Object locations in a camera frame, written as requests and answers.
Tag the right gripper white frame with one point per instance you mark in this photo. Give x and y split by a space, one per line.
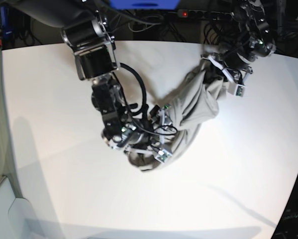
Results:
154 130

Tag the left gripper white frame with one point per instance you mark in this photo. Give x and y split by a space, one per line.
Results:
216 69

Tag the grey t-shirt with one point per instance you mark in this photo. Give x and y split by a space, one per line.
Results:
192 103

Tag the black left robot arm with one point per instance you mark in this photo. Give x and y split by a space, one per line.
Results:
238 42

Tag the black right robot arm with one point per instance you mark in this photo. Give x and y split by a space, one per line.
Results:
86 31

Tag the blue box at top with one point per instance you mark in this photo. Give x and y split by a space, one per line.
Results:
144 4

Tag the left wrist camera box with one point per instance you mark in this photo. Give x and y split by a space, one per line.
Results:
236 89

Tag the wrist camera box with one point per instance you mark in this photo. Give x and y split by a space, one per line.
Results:
161 154
236 89

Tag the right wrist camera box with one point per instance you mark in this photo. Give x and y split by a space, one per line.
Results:
161 154

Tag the black power strip red switch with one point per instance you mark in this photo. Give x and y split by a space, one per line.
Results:
204 15

